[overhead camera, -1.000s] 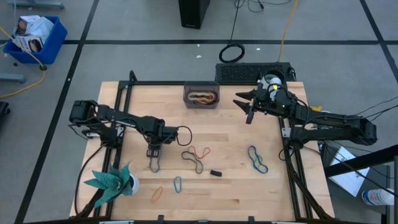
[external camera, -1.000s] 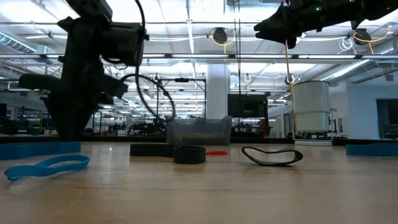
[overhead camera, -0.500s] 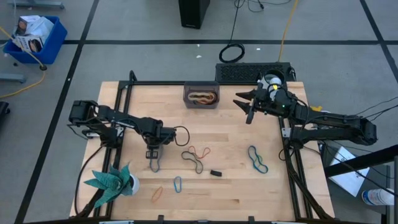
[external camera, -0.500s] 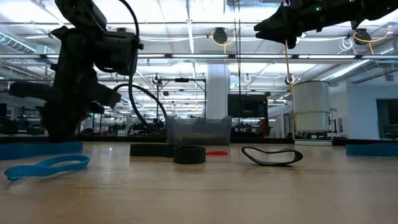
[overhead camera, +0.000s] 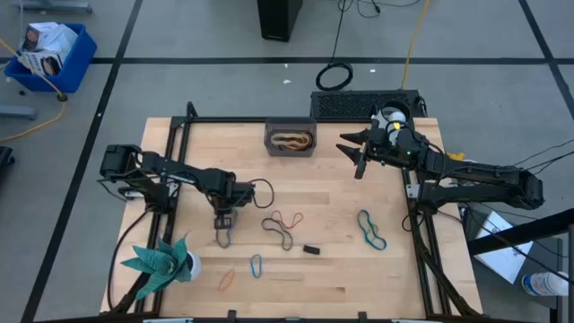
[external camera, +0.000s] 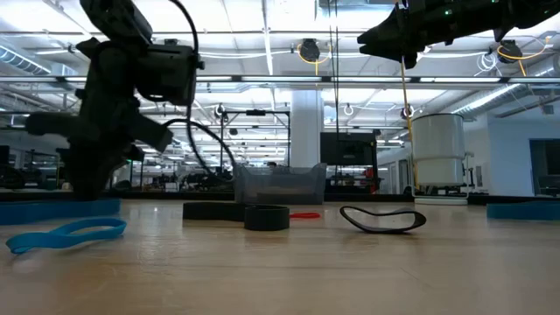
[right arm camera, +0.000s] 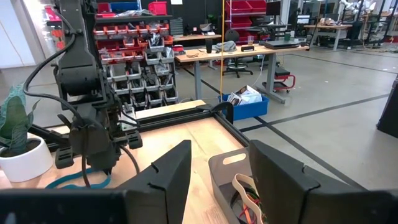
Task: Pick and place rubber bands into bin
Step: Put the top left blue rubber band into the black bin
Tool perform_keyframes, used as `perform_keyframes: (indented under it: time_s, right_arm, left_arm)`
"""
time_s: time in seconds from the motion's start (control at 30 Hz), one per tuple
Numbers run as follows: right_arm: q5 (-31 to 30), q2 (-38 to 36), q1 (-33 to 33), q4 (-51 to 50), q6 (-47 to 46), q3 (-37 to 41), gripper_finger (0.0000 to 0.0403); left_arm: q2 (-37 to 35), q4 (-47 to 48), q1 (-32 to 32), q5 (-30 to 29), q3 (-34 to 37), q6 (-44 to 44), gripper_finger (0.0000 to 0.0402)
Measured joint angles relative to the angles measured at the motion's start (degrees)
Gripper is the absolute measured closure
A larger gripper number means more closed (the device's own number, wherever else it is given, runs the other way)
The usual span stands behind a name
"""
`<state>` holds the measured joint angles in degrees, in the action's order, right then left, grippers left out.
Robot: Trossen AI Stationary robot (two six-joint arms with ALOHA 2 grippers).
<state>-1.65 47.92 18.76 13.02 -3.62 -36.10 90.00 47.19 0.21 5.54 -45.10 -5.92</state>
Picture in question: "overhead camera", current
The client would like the grey blue rubber band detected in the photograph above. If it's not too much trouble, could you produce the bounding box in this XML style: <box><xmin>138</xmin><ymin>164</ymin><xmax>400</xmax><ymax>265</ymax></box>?
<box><xmin>214</xmin><ymin>210</ymin><xmax>238</xmax><ymax>249</ymax></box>

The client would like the black floor object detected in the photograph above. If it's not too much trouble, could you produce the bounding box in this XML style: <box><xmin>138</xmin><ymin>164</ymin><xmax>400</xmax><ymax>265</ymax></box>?
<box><xmin>0</xmin><ymin>144</ymin><xmax>16</xmax><ymax>177</ymax></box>

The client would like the black left camera cable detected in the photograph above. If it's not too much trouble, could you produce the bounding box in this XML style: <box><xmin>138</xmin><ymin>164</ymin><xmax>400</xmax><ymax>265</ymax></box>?
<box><xmin>249</xmin><ymin>178</ymin><xmax>275</xmax><ymax>210</ymax></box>

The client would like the black metal table frame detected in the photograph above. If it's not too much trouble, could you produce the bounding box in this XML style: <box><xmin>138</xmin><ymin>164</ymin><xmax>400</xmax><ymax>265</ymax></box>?
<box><xmin>107</xmin><ymin>100</ymin><xmax>483</xmax><ymax>318</ymax></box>

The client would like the large blue rubber band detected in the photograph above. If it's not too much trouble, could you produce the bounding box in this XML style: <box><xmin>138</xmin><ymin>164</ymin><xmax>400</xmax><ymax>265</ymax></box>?
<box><xmin>356</xmin><ymin>209</ymin><xmax>388</xmax><ymax>252</ymax></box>

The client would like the blue floor bin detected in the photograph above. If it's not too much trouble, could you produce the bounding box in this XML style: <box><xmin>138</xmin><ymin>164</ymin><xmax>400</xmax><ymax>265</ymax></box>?
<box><xmin>3</xmin><ymin>22</ymin><xmax>99</xmax><ymax>94</ymax></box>

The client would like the yellow power cable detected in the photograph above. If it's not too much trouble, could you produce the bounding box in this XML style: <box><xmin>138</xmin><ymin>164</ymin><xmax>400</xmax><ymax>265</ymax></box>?
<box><xmin>0</xmin><ymin>38</ymin><xmax>67</xmax><ymax>144</ymax></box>
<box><xmin>400</xmin><ymin>0</ymin><xmax>432</xmax><ymax>90</ymax></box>

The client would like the small blue rubber band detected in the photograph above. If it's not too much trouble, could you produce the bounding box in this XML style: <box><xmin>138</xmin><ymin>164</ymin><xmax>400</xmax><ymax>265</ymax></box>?
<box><xmin>249</xmin><ymin>253</ymin><xmax>264</xmax><ymax>280</ymax></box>

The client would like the grey side table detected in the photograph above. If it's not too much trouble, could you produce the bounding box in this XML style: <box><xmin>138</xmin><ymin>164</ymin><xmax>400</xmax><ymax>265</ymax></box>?
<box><xmin>464</xmin><ymin>201</ymin><xmax>565</xmax><ymax>323</ymax></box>

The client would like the black coiled cable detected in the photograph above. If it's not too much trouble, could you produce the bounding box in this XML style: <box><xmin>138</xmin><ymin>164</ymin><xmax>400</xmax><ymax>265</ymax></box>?
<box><xmin>315</xmin><ymin>0</ymin><xmax>355</xmax><ymax>92</ymax></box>

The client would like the printed white carton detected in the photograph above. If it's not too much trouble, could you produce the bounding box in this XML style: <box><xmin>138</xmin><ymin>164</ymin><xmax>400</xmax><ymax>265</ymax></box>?
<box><xmin>20</xmin><ymin>49</ymin><xmax>64</xmax><ymax>77</ymax></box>

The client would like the black tower case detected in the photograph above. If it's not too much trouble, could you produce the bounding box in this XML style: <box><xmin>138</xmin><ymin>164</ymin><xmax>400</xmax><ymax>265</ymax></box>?
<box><xmin>257</xmin><ymin>0</ymin><xmax>304</xmax><ymax>43</ymax></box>

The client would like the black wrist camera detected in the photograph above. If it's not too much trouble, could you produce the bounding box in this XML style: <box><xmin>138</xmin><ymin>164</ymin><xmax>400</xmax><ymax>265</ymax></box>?
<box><xmin>236</xmin><ymin>182</ymin><xmax>256</xmax><ymax>206</ymax></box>
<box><xmin>374</xmin><ymin>128</ymin><xmax>396</xmax><ymax>147</ymax></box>

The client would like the grey plastic bin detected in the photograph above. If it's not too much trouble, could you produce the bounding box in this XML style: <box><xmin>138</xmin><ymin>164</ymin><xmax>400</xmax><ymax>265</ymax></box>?
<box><xmin>264</xmin><ymin>116</ymin><xmax>318</xmax><ymax>158</ymax></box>

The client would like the black metal bar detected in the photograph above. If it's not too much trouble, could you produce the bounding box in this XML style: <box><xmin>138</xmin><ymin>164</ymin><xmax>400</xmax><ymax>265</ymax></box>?
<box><xmin>467</xmin><ymin>207</ymin><xmax>574</xmax><ymax>258</ymax></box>

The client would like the white plant pot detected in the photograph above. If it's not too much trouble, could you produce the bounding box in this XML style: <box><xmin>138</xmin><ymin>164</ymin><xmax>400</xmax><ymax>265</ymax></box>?
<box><xmin>186</xmin><ymin>249</ymin><xmax>203</xmax><ymax>283</ymax></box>

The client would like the grey metal floor foot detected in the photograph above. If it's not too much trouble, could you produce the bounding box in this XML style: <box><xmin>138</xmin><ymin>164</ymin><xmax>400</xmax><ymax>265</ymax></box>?
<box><xmin>0</xmin><ymin>104</ymin><xmax>39</xmax><ymax>121</ymax></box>
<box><xmin>16</xmin><ymin>0</ymin><xmax>94</xmax><ymax>14</ymax></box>

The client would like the long black rubber band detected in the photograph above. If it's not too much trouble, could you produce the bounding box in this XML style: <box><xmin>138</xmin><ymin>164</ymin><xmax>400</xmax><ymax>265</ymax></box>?
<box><xmin>261</xmin><ymin>217</ymin><xmax>294</xmax><ymax>252</ymax></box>

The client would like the white plastic bottle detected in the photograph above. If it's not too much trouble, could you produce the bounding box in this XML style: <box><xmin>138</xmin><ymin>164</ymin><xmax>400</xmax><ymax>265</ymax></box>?
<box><xmin>521</xmin><ymin>270</ymin><xmax>571</xmax><ymax>298</ymax></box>

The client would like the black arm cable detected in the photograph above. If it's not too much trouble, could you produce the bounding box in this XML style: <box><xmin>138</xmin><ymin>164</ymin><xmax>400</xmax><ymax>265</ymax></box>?
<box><xmin>400</xmin><ymin>209</ymin><xmax>426</xmax><ymax>233</ymax></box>
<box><xmin>106</xmin><ymin>206</ymin><xmax>152</xmax><ymax>314</ymax></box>

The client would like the red rubber band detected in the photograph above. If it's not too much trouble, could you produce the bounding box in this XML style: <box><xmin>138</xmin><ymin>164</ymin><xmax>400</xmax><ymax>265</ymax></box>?
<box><xmin>270</xmin><ymin>209</ymin><xmax>305</xmax><ymax>231</ymax></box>

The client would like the white cylinder on stand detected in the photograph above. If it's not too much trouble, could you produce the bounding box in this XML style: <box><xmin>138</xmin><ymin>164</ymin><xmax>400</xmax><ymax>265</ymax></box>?
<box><xmin>370</xmin><ymin>100</ymin><xmax>413</xmax><ymax>135</ymax></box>

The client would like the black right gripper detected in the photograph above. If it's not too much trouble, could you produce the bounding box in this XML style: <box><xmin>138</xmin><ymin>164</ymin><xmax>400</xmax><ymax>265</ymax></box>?
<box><xmin>335</xmin><ymin>127</ymin><xmax>404</xmax><ymax>180</ymax></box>

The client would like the black perforated computer case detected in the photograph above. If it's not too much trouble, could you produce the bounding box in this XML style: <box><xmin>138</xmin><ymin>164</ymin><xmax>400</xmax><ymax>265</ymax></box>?
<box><xmin>309</xmin><ymin>89</ymin><xmax>426</xmax><ymax>121</ymax></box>

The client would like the white cardboard box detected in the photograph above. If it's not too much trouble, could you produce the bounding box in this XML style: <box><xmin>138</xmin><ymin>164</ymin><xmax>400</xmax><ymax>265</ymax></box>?
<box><xmin>474</xmin><ymin>209</ymin><xmax>535</xmax><ymax>285</ymax></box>

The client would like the black floor cable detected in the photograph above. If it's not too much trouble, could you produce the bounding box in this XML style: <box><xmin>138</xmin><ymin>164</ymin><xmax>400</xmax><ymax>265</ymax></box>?
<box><xmin>532</xmin><ymin>150</ymin><xmax>574</xmax><ymax>176</ymax></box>
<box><xmin>510</xmin><ymin>137</ymin><xmax>574</xmax><ymax>168</ymax></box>

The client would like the teal paper plant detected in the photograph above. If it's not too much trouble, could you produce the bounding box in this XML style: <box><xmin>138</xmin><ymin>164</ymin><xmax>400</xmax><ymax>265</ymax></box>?
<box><xmin>119</xmin><ymin>235</ymin><xmax>195</xmax><ymax>301</ymax></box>

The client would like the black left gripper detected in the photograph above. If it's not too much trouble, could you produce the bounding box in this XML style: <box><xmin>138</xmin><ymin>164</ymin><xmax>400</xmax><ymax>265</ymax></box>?
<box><xmin>208</xmin><ymin>172</ymin><xmax>238</xmax><ymax>231</ymax></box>

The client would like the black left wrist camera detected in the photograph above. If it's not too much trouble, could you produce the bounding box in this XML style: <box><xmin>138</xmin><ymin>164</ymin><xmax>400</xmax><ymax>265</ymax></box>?
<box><xmin>236</xmin><ymin>182</ymin><xmax>256</xmax><ymax>206</ymax></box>

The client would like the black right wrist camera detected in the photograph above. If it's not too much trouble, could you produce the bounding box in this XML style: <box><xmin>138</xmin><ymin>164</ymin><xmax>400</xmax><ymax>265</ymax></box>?
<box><xmin>374</xmin><ymin>128</ymin><xmax>396</xmax><ymax>147</ymax></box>

